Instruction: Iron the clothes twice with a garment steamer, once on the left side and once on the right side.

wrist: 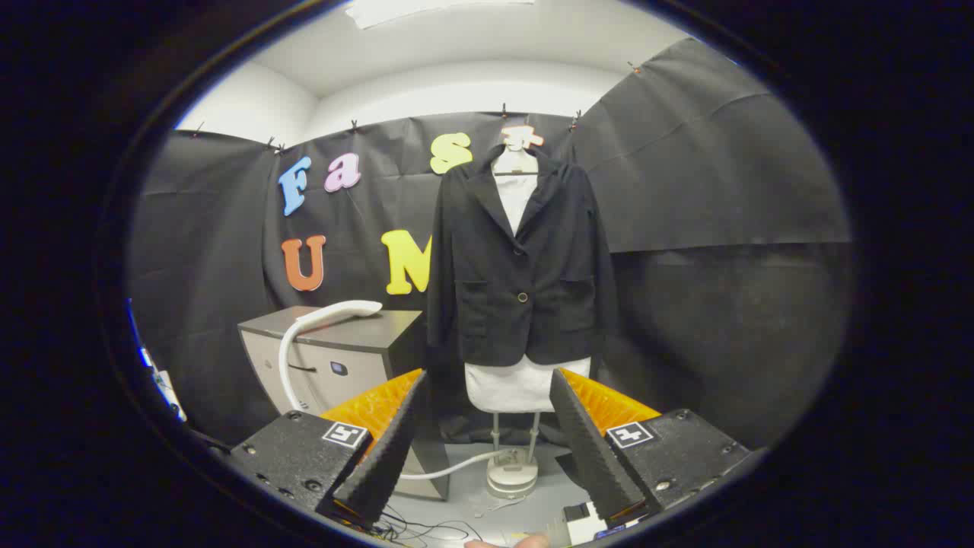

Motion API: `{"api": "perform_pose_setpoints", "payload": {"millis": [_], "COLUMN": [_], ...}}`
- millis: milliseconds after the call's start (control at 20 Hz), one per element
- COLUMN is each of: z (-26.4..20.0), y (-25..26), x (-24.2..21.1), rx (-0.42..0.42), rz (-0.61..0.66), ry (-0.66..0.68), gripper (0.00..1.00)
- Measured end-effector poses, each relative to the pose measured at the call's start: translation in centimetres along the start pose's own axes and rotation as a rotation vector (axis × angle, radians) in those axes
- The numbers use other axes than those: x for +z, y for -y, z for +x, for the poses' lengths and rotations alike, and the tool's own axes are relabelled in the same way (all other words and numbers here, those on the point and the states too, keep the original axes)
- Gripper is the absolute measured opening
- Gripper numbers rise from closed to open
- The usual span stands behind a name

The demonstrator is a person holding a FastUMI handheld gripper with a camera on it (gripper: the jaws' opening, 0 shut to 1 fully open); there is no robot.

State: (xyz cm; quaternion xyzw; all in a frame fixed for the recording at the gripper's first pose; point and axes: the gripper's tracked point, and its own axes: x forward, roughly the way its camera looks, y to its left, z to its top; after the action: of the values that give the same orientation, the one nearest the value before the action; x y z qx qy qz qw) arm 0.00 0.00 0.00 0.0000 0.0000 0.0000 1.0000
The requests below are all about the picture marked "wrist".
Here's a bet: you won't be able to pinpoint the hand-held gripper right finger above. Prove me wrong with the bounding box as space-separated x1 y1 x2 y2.
549 368 753 526

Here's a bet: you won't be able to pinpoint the white ceiling light panel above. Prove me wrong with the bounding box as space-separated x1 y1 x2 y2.
346 0 535 30

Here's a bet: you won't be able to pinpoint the white and blue clutter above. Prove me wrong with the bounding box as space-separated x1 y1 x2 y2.
139 346 188 422

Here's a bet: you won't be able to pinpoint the grey cabinet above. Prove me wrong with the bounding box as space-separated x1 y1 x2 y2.
237 306 451 502

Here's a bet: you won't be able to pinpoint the small white box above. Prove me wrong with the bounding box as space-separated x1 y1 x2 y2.
563 502 611 546

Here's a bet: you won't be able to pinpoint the white garment steamer with hose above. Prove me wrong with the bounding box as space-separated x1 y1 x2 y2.
277 299 526 482

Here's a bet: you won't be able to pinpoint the black blazer jacket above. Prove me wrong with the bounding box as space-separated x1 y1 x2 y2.
425 145 619 368

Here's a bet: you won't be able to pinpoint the white mannequin torso on stand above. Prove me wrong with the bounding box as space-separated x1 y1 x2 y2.
463 143 592 501

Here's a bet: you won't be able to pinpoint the black backdrop cloth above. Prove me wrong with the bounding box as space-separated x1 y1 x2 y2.
126 38 852 451

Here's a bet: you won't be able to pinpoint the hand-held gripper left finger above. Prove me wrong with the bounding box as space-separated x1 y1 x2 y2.
228 368 429 534

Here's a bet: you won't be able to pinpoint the thin black cables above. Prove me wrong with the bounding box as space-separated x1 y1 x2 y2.
376 502 488 546

